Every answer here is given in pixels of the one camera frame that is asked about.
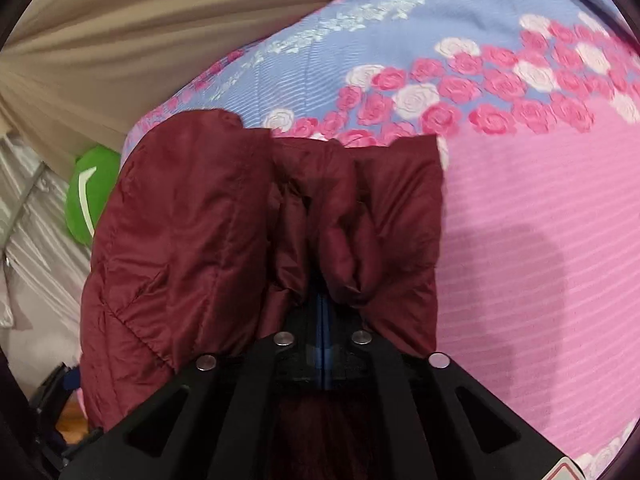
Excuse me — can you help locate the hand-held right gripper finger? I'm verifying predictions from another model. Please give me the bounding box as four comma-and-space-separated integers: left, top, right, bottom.
60, 297, 326, 480
325, 300, 586, 480

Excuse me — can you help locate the maroon puffer jacket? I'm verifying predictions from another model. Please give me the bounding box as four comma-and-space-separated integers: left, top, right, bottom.
80, 107, 447, 480

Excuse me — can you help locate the pink blue floral bedsheet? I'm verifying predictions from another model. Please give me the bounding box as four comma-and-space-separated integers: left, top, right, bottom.
120, 0, 640, 480

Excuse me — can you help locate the green plush toy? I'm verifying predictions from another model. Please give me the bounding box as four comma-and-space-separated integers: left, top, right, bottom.
66, 146, 123, 247

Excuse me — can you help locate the dark bag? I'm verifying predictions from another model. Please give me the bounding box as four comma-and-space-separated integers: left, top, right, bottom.
27, 360, 103, 466

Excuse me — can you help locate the silver satin cloth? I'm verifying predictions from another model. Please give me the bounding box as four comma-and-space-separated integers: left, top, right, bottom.
0, 130, 97, 396

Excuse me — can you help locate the beige curtain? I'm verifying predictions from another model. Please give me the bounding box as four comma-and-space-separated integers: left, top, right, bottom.
0, 0, 418, 177

